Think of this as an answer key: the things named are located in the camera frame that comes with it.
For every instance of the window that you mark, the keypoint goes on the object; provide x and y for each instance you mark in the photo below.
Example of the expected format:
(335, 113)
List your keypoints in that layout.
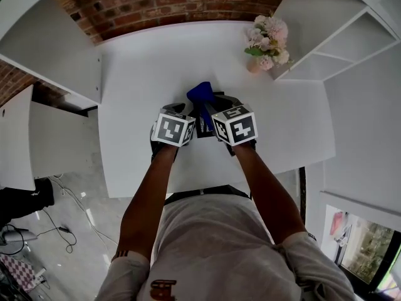
(368, 251)

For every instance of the white cabinet door panel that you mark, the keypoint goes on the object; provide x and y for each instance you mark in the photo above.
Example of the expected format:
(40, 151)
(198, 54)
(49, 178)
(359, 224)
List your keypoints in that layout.
(15, 143)

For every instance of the grey floor device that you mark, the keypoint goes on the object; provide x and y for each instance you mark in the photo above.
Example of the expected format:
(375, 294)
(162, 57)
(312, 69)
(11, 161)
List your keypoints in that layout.
(15, 235)

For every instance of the person's white shirt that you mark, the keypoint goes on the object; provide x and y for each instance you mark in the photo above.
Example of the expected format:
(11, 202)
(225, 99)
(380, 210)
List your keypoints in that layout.
(216, 246)

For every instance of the person's left forearm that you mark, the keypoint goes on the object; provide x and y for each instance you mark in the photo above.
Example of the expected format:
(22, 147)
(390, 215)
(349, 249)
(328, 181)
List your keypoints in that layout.
(147, 199)

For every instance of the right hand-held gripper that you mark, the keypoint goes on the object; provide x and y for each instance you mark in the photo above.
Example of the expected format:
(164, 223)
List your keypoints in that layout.
(239, 128)

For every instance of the person's right forearm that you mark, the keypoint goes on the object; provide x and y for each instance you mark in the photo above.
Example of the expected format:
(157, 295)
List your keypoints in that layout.
(266, 199)

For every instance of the pink vase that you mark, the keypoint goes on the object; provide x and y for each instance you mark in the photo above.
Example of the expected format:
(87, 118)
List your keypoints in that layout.
(253, 65)

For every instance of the white open shelf unit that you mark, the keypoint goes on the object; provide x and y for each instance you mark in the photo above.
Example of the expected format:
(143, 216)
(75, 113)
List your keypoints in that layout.
(338, 42)

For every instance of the blue cloth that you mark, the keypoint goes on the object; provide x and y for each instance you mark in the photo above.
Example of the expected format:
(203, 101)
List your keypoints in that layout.
(200, 94)

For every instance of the pink and white flower bouquet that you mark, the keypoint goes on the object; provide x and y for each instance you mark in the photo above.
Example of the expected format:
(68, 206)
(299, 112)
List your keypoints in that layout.
(269, 39)

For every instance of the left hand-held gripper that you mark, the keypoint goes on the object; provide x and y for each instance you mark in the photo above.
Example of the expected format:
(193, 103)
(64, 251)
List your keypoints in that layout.
(169, 128)

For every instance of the white side cabinet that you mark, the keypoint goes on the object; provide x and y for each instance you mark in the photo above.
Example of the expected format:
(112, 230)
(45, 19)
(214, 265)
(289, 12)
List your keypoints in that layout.
(47, 49)

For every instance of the black bag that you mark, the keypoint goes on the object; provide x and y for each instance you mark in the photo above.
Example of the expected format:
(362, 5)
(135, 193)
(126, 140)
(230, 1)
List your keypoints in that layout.
(25, 197)

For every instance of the pink checked cloth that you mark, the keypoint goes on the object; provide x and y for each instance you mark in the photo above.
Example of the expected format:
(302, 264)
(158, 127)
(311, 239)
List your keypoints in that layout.
(17, 270)

